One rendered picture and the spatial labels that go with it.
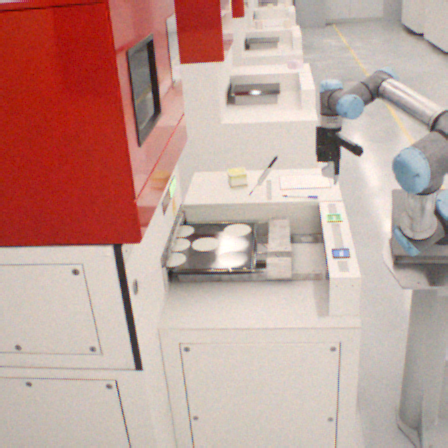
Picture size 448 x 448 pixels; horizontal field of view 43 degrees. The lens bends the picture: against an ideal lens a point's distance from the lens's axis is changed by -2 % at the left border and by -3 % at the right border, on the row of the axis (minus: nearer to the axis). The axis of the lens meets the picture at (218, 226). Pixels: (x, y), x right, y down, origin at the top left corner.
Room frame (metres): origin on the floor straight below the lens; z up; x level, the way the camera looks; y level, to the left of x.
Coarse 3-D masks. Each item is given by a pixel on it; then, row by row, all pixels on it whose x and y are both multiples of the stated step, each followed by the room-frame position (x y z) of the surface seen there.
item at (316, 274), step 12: (180, 276) 1.73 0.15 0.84; (192, 276) 1.73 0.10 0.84; (204, 276) 1.72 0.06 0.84; (216, 276) 1.72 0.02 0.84; (228, 276) 1.71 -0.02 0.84; (240, 276) 1.70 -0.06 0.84; (252, 276) 1.70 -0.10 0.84; (264, 276) 1.69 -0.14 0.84; (300, 276) 1.68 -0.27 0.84; (312, 276) 1.67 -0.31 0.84
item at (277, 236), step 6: (270, 228) 1.97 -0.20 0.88; (276, 228) 1.97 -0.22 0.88; (282, 228) 1.96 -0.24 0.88; (288, 228) 1.96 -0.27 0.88; (270, 234) 1.92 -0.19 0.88; (276, 234) 1.92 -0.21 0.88; (282, 234) 1.91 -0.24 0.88; (288, 234) 1.91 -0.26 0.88; (270, 240) 1.88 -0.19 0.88; (276, 240) 1.87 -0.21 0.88; (282, 240) 1.87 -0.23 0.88; (288, 240) 1.86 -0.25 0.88; (270, 246) 1.83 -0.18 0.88; (276, 246) 1.83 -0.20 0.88; (282, 246) 1.82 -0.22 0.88; (288, 246) 1.82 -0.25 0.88; (270, 270) 1.66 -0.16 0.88; (276, 270) 1.66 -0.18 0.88; (282, 270) 1.66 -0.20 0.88; (288, 270) 1.65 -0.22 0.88; (270, 276) 1.66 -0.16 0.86; (276, 276) 1.65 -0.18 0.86; (282, 276) 1.65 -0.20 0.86; (288, 276) 1.65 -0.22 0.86
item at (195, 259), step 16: (192, 224) 2.02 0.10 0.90; (208, 224) 2.01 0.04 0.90; (224, 224) 2.00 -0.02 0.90; (192, 240) 1.89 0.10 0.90; (224, 240) 1.87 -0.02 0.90; (240, 240) 1.86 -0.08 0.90; (192, 256) 1.77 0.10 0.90; (208, 256) 1.76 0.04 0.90; (224, 256) 1.75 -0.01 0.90; (240, 256) 1.74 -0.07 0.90
